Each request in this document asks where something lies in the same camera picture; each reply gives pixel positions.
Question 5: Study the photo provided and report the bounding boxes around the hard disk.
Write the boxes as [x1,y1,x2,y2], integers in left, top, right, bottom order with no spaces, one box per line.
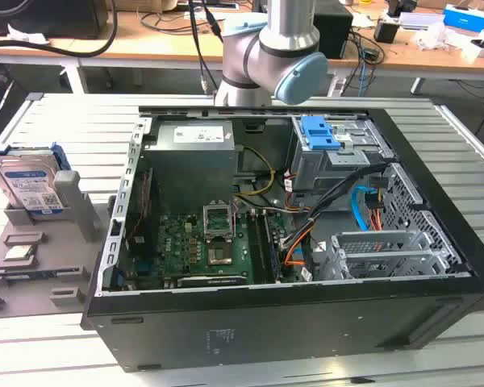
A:
[0,141,73,222]

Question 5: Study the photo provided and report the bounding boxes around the metal disk bay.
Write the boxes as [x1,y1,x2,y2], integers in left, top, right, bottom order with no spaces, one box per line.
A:
[312,229,465,281]

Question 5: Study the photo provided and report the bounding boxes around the metal socket cover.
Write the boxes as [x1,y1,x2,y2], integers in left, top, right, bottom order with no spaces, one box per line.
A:
[201,199,239,243]

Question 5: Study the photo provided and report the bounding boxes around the grey power supply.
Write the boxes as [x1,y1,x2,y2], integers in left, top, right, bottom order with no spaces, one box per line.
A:
[144,120,244,203]

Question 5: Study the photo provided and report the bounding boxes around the black RAM slot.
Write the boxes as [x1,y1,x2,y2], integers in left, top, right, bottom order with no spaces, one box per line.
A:
[248,210,269,284]
[263,214,284,283]

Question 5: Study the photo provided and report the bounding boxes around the CPU socket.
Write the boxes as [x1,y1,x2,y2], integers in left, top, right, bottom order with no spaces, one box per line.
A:
[207,237,237,267]

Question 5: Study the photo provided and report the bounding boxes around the grey metal drive cage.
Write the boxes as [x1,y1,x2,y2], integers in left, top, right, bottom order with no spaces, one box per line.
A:
[289,116,395,195]

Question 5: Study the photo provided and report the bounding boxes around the green motherboard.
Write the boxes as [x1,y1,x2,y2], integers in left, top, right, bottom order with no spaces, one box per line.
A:
[131,209,304,289]

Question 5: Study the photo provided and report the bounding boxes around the black graphics card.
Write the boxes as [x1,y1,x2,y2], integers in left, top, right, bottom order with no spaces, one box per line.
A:
[176,274,248,289]

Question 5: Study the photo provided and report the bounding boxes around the blue plastic drive latch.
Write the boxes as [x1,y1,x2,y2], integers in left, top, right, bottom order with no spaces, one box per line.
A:
[300,115,344,152]

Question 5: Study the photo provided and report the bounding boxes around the black PC case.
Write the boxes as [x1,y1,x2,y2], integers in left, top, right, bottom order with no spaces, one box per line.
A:
[79,105,484,374]

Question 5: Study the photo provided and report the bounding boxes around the wooden desk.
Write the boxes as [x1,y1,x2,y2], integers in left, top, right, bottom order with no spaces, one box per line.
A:
[0,6,484,94]

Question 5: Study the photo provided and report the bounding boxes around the black speaker box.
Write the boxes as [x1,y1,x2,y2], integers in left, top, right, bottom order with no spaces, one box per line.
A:
[313,3,354,60]

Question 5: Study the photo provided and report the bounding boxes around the RAM stick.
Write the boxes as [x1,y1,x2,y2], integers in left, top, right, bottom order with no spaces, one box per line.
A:
[0,271,84,281]

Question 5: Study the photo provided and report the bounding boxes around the small black box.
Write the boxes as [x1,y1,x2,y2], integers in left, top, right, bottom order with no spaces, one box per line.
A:
[373,19,399,44]

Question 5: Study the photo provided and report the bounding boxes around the grey parts rack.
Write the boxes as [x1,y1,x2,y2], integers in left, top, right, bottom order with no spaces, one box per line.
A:
[0,169,106,322]

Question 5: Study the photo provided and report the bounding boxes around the silver CPU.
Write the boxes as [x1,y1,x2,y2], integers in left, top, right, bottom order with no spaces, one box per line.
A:
[3,244,38,263]

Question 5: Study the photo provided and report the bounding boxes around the black monitor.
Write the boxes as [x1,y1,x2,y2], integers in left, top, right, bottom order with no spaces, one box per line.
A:
[6,0,111,40]

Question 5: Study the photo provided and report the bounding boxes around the white plastic bags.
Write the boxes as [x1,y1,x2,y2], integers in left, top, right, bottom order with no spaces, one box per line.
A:
[412,22,475,54]

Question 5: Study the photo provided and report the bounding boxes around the small white box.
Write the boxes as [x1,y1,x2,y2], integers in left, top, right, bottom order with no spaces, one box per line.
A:
[461,37,484,65]

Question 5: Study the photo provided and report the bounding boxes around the blue cardboard box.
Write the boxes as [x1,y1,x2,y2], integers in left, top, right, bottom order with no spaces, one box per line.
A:
[443,3,484,31]

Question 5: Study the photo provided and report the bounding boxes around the yellow wires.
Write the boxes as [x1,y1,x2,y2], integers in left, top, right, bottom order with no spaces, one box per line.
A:
[235,145,277,199]

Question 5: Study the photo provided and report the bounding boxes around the black cable bundle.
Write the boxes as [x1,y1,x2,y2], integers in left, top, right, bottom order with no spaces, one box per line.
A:
[305,162,389,222]

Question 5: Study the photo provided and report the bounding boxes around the blue wire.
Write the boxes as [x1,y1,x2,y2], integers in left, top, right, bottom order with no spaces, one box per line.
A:
[350,183,385,233]

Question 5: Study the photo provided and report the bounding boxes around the red orange wire bundle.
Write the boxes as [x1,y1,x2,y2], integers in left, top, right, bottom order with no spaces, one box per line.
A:
[368,192,385,231]

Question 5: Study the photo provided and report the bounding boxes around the thin black cable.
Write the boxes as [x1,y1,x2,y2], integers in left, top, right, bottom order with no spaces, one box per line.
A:
[187,0,225,94]

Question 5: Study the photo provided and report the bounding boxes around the blue network cable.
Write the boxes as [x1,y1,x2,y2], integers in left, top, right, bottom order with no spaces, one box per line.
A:
[356,59,369,98]

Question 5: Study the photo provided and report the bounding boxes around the thick black cable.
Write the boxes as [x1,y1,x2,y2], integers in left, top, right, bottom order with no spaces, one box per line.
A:
[0,0,119,58]

